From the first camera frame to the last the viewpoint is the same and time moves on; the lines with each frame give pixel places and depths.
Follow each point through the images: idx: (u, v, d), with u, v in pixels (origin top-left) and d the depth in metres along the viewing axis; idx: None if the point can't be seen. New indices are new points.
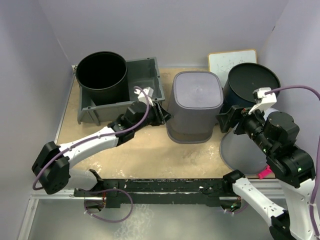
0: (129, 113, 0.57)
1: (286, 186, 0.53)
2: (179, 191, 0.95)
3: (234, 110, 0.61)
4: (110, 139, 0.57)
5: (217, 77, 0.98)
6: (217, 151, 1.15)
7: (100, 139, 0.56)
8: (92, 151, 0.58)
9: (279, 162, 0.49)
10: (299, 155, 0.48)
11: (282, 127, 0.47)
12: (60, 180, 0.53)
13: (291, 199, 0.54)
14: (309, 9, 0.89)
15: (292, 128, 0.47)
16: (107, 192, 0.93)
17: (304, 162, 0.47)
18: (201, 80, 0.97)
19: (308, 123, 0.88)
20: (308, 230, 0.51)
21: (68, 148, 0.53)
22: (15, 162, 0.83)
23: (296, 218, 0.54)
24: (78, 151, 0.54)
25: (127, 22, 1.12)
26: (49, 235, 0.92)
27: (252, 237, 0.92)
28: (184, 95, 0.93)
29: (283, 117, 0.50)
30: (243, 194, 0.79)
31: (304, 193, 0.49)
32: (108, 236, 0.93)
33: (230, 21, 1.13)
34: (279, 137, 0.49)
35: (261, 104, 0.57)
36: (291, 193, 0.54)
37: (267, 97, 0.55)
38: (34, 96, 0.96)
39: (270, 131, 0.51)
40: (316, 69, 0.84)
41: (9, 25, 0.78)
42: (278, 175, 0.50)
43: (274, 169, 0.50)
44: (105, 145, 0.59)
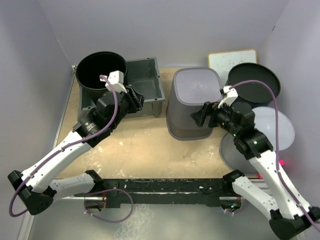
0: (100, 108, 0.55)
1: (257, 168, 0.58)
2: (179, 191, 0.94)
3: (206, 105, 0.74)
4: (77, 148, 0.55)
5: (216, 73, 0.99)
6: (217, 151, 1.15)
7: (64, 154, 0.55)
8: (63, 164, 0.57)
9: (241, 141, 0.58)
10: (259, 136, 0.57)
11: (241, 113, 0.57)
12: (36, 205, 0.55)
13: (265, 179, 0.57)
14: (309, 9, 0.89)
15: (249, 114, 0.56)
16: (107, 192, 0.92)
17: (262, 139, 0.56)
18: (200, 76, 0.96)
19: (307, 123, 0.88)
20: (288, 200, 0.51)
21: (29, 176, 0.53)
22: (15, 162, 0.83)
23: (277, 195, 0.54)
24: (41, 175, 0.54)
25: (127, 22, 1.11)
26: (50, 235, 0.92)
27: (252, 236, 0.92)
28: (185, 91, 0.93)
29: (244, 106, 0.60)
30: (243, 191, 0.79)
31: (268, 163, 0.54)
32: (108, 236, 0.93)
33: (231, 21, 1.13)
34: (241, 121, 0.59)
35: (226, 99, 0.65)
36: (261, 173, 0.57)
37: (231, 92, 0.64)
38: (34, 97, 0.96)
39: (234, 116, 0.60)
40: (316, 69, 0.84)
41: (9, 26, 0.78)
42: (244, 154, 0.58)
43: (238, 148, 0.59)
44: (76, 154, 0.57)
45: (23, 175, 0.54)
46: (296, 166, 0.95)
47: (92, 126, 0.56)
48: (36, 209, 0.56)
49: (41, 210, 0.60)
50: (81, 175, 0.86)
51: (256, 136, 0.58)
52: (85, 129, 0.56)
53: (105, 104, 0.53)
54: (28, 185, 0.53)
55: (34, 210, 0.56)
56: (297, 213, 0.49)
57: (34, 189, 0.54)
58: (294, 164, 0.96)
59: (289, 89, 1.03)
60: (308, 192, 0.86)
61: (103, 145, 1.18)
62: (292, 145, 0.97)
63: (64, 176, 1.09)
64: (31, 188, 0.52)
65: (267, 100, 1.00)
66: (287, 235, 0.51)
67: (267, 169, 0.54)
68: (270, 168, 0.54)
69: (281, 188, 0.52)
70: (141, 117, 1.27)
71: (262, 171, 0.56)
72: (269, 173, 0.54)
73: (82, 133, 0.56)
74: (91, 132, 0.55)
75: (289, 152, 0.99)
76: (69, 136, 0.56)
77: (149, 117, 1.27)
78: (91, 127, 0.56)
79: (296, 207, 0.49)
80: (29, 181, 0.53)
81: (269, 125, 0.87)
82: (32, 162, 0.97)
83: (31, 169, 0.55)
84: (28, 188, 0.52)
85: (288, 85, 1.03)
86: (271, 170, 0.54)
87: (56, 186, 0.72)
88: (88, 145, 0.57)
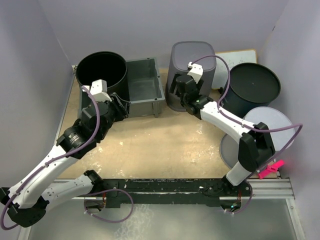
0: (85, 118, 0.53)
1: (208, 121, 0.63)
2: (179, 191, 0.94)
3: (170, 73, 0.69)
4: (61, 163, 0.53)
5: (210, 45, 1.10)
6: (217, 151, 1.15)
7: (48, 169, 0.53)
8: (50, 179, 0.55)
9: (189, 105, 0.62)
10: (203, 99, 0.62)
11: (182, 81, 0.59)
12: (28, 219, 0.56)
13: (215, 123, 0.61)
14: (309, 9, 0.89)
15: (190, 81, 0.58)
16: (107, 192, 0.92)
17: (204, 100, 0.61)
18: (196, 48, 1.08)
19: (307, 122, 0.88)
20: (234, 125, 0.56)
21: (15, 194, 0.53)
22: (15, 162, 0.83)
23: (228, 131, 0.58)
24: (26, 192, 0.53)
25: (127, 23, 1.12)
26: (50, 235, 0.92)
27: (252, 237, 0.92)
28: (181, 61, 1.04)
29: (186, 75, 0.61)
30: (231, 173, 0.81)
31: (211, 109, 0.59)
32: (108, 236, 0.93)
33: (230, 21, 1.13)
34: (184, 89, 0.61)
35: (189, 73, 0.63)
36: (212, 121, 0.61)
37: (195, 68, 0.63)
38: (34, 96, 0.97)
39: (178, 86, 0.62)
40: (316, 68, 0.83)
41: (9, 27, 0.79)
42: (194, 114, 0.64)
43: (188, 111, 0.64)
44: (62, 168, 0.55)
45: (9, 192, 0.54)
46: (296, 166, 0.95)
47: (76, 138, 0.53)
48: (29, 222, 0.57)
49: (36, 220, 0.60)
50: (78, 178, 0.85)
51: (200, 99, 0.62)
52: (69, 141, 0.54)
53: (90, 115, 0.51)
54: (15, 202, 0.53)
55: (27, 222, 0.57)
56: (243, 132, 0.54)
57: (22, 205, 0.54)
58: (295, 164, 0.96)
59: (289, 88, 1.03)
60: (310, 193, 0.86)
61: (103, 145, 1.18)
62: (293, 146, 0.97)
63: (64, 176, 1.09)
64: (18, 205, 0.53)
65: (267, 100, 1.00)
66: (247, 156, 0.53)
67: (212, 113, 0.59)
68: (213, 112, 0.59)
69: (225, 120, 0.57)
70: (141, 117, 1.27)
71: (211, 118, 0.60)
72: (214, 115, 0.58)
73: (67, 145, 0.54)
74: (74, 145, 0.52)
75: (290, 152, 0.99)
76: (53, 150, 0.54)
77: (149, 116, 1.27)
78: (75, 139, 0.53)
79: (242, 128, 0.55)
80: (15, 199, 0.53)
81: (269, 124, 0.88)
82: (32, 162, 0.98)
83: (17, 185, 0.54)
84: (14, 205, 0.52)
85: (288, 84, 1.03)
86: (215, 112, 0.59)
87: (48, 196, 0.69)
88: (74, 158, 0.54)
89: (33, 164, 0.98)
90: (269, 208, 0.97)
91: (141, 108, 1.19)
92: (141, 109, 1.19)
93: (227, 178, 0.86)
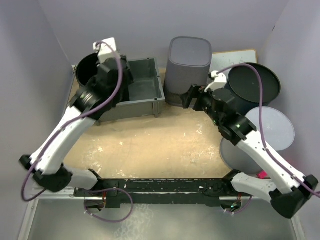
0: (101, 74, 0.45)
1: (244, 150, 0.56)
2: (179, 191, 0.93)
3: (192, 87, 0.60)
4: (77, 125, 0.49)
5: (209, 43, 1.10)
6: (217, 150, 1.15)
7: (65, 133, 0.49)
8: (68, 143, 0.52)
9: (226, 128, 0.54)
10: (241, 119, 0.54)
11: (224, 101, 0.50)
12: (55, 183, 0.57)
13: (256, 158, 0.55)
14: (309, 9, 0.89)
15: (231, 100, 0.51)
16: (107, 192, 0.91)
17: (244, 121, 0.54)
18: (195, 46, 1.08)
19: (307, 122, 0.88)
20: (282, 174, 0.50)
21: (38, 159, 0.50)
22: (15, 161, 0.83)
23: (271, 172, 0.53)
24: (48, 157, 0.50)
25: (127, 23, 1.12)
26: (50, 235, 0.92)
27: (252, 237, 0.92)
28: (177, 56, 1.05)
29: (224, 92, 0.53)
30: (243, 184, 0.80)
31: (255, 143, 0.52)
32: (108, 236, 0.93)
33: (230, 21, 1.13)
34: (223, 109, 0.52)
35: (213, 83, 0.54)
36: (251, 153, 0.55)
37: (219, 76, 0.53)
38: (34, 96, 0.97)
39: (214, 104, 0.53)
40: (316, 68, 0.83)
41: (9, 26, 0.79)
42: (229, 139, 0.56)
43: (223, 134, 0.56)
44: (79, 131, 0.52)
45: (31, 159, 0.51)
46: (295, 166, 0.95)
47: (90, 98, 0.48)
48: (55, 187, 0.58)
49: (58, 186, 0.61)
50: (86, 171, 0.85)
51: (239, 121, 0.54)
52: (81, 101, 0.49)
53: (107, 70, 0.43)
54: (38, 168, 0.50)
55: (53, 188, 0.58)
56: (293, 185, 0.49)
57: (45, 172, 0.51)
58: (294, 164, 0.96)
59: (289, 88, 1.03)
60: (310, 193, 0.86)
61: (103, 145, 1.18)
62: (293, 146, 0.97)
63: None
64: (41, 172, 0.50)
65: (267, 100, 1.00)
66: (288, 208, 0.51)
67: (255, 149, 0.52)
68: (258, 148, 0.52)
69: (272, 163, 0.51)
70: (141, 117, 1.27)
71: (252, 152, 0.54)
72: (258, 152, 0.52)
73: (80, 106, 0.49)
74: (89, 105, 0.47)
75: (290, 152, 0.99)
76: (67, 113, 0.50)
77: (149, 116, 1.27)
78: (89, 98, 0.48)
79: (291, 179, 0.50)
80: (38, 165, 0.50)
81: (269, 125, 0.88)
82: None
83: (38, 151, 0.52)
84: (39, 171, 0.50)
85: (288, 84, 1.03)
86: (260, 149, 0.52)
87: (71, 168, 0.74)
88: (90, 119, 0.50)
89: None
90: (269, 208, 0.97)
91: (141, 108, 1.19)
92: (141, 109, 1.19)
93: (232, 185, 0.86)
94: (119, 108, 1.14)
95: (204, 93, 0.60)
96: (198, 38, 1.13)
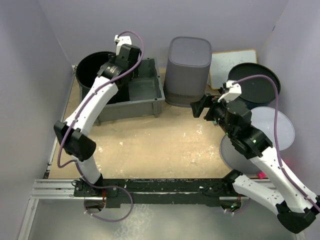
0: (124, 52, 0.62)
1: (257, 165, 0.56)
2: (179, 191, 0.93)
3: (206, 96, 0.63)
4: (108, 89, 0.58)
5: (209, 43, 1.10)
6: (217, 150, 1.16)
7: (98, 96, 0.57)
8: (98, 109, 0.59)
9: (241, 142, 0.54)
10: (256, 133, 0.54)
11: (239, 114, 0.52)
12: (88, 148, 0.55)
13: (268, 175, 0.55)
14: (309, 9, 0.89)
15: (246, 113, 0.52)
16: (107, 192, 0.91)
17: (259, 135, 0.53)
18: (195, 46, 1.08)
19: (307, 122, 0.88)
20: (295, 194, 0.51)
21: (75, 120, 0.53)
22: (15, 161, 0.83)
23: (283, 190, 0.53)
24: (84, 117, 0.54)
25: (127, 23, 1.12)
26: (50, 235, 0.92)
27: (252, 237, 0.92)
28: (177, 56, 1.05)
29: (238, 105, 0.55)
30: (245, 190, 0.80)
31: (271, 161, 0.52)
32: (108, 236, 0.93)
33: (231, 21, 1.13)
34: (238, 122, 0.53)
35: (228, 94, 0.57)
36: (264, 170, 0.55)
37: (234, 87, 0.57)
38: (34, 95, 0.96)
39: (229, 117, 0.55)
40: (316, 69, 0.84)
41: (9, 26, 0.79)
42: (243, 153, 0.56)
43: (237, 148, 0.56)
44: (105, 99, 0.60)
45: (68, 122, 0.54)
46: (295, 166, 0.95)
47: (114, 69, 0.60)
48: (87, 153, 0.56)
49: (89, 156, 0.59)
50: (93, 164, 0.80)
51: (255, 135, 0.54)
52: (108, 72, 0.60)
53: (129, 47, 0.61)
54: (76, 128, 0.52)
55: (85, 154, 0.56)
56: (306, 206, 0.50)
57: (83, 131, 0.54)
58: (294, 164, 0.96)
59: (289, 89, 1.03)
60: None
61: (103, 145, 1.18)
62: (293, 146, 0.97)
63: (64, 176, 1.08)
64: (80, 130, 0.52)
65: (267, 100, 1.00)
66: (297, 227, 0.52)
67: (271, 167, 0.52)
68: (273, 166, 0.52)
69: (287, 183, 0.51)
70: (141, 118, 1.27)
71: (266, 169, 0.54)
72: (273, 170, 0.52)
73: (107, 76, 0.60)
74: (115, 73, 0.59)
75: (289, 152, 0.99)
76: (97, 82, 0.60)
77: (149, 116, 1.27)
78: (114, 70, 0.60)
79: (305, 200, 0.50)
80: (76, 125, 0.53)
81: (269, 125, 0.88)
82: (33, 161, 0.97)
83: (71, 116, 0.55)
84: (77, 129, 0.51)
85: (288, 84, 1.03)
86: (275, 167, 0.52)
87: None
88: (115, 88, 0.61)
89: (33, 164, 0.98)
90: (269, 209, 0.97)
91: (141, 108, 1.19)
92: (141, 109, 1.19)
93: (234, 187, 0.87)
94: (119, 107, 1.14)
95: (217, 103, 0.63)
96: (198, 38, 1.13)
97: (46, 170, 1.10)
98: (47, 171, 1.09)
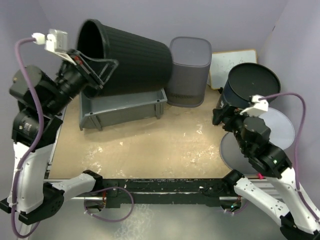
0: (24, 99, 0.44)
1: (272, 181, 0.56)
2: (179, 191, 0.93)
3: (228, 106, 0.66)
4: (33, 158, 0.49)
5: (208, 43, 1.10)
6: (217, 151, 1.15)
7: (24, 173, 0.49)
8: (37, 178, 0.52)
9: (259, 160, 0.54)
10: (275, 150, 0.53)
11: (257, 132, 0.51)
12: (49, 209, 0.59)
13: (281, 193, 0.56)
14: (308, 9, 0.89)
15: (264, 131, 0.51)
16: (107, 192, 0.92)
17: (279, 152, 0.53)
18: (194, 46, 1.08)
19: (306, 122, 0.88)
20: (307, 216, 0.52)
21: (13, 205, 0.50)
22: None
23: (293, 210, 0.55)
24: (23, 199, 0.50)
25: (127, 23, 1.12)
26: (50, 235, 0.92)
27: (252, 237, 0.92)
28: (177, 56, 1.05)
29: (255, 121, 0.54)
30: (250, 198, 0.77)
31: (289, 182, 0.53)
32: (108, 236, 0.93)
33: (230, 21, 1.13)
34: (256, 140, 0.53)
35: (252, 108, 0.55)
36: (279, 188, 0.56)
37: (260, 103, 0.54)
38: None
39: (247, 135, 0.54)
40: (316, 68, 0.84)
41: None
42: (261, 172, 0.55)
43: (255, 167, 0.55)
44: (39, 164, 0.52)
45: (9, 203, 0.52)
46: None
47: (27, 127, 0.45)
48: (51, 211, 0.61)
49: (59, 205, 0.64)
50: (80, 176, 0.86)
51: (274, 152, 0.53)
52: (22, 132, 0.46)
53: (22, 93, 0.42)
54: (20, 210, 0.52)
55: (49, 212, 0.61)
56: (316, 228, 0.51)
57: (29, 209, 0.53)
58: None
59: (289, 89, 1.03)
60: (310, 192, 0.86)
61: (103, 145, 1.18)
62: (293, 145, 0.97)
63: (64, 176, 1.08)
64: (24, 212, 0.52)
65: (268, 100, 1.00)
66: None
67: (288, 188, 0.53)
68: (290, 188, 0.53)
69: (301, 205, 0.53)
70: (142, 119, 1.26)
71: (282, 188, 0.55)
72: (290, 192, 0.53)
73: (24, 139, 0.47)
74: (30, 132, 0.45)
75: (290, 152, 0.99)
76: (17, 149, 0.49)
77: (151, 119, 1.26)
78: (28, 127, 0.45)
79: (315, 222, 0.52)
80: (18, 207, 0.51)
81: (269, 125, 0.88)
82: None
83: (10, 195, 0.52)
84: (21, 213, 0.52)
85: (289, 84, 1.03)
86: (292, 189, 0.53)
87: (60, 186, 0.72)
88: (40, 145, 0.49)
89: None
90: None
91: (142, 111, 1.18)
92: (143, 112, 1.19)
93: (235, 191, 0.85)
94: (122, 111, 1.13)
95: (238, 115, 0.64)
96: (198, 38, 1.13)
97: (46, 170, 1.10)
98: (47, 171, 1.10)
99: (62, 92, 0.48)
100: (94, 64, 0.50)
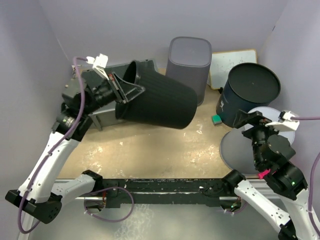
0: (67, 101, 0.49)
1: (283, 197, 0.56)
2: (179, 191, 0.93)
3: (256, 115, 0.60)
4: (64, 147, 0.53)
5: (209, 43, 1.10)
6: (217, 151, 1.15)
7: (53, 156, 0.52)
8: (58, 167, 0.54)
9: (277, 180, 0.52)
10: (292, 170, 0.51)
11: (281, 154, 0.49)
12: (49, 212, 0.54)
13: (290, 209, 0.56)
14: (309, 9, 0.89)
15: (289, 153, 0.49)
16: (107, 192, 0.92)
17: (299, 174, 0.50)
18: (195, 45, 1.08)
19: (306, 122, 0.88)
20: (312, 234, 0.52)
21: (28, 189, 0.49)
22: (15, 161, 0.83)
23: (299, 225, 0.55)
24: (39, 185, 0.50)
25: (127, 23, 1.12)
26: (50, 235, 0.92)
27: (252, 237, 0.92)
28: (177, 56, 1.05)
29: (279, 141, 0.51)
30: (250, 202, 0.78)
31: (301, 203, 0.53)
32: (108, 236, 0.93)
33: (230, 21, 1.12)
34: (277, 159, 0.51)
35: (281, 125, 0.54)
36: (289, 204, 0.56)
37: (291, 122, 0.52)
38: (33, 96, 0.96)
39: (268, 153, 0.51)
40: (316, 68, 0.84)
41: (8, 26, 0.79)
42: (277, 191, 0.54)
43: (271, 184, 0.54)
44: (65, 155, 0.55)
45: (20, 191, 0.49)
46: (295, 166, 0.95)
47: (71, 120, 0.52)
48: (49, 217, 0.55)
49: (55, 216, 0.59)
50: (80, 177, 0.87)
51: (290, 171, 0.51)
52: (65, 125, 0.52)
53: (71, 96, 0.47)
54: (30, 198, 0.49)
55: (47, 218, 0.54)
56: None
57: (39, 200, 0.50)
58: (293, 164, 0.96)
59: (289, 89, 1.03)
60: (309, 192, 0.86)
61: (103, 145, 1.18)
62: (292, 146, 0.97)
63: (64, 176, 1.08)
64: (34, 200, 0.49)
65: (268, 100, 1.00)
66: None
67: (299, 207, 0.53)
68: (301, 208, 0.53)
69: (309, 224, 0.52)
70: None
71: (293, 205, 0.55)
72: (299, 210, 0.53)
73: (62, 129, 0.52)
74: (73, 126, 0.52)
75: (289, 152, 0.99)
76: (51, 138, 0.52)
77: None
78: (71, 121, 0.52)
79: None
80: (29, 195, 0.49)
81: None
82: (33, 161, 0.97)
83: (25, 183, 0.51)
84: (30, 201, 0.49)
85: (288, 84, 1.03)
86: (303, 209, 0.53)
87: (59, 191, 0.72)
88: (75, 139, 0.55)
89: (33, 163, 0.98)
90: None
91: None
92: None
93: (236, 193, 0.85)
94: None
95: (263, 126, 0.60)
96: (198, 38, 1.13)
97: None
98: None
99: (96, 100, 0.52)
100: (124, 85, 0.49)
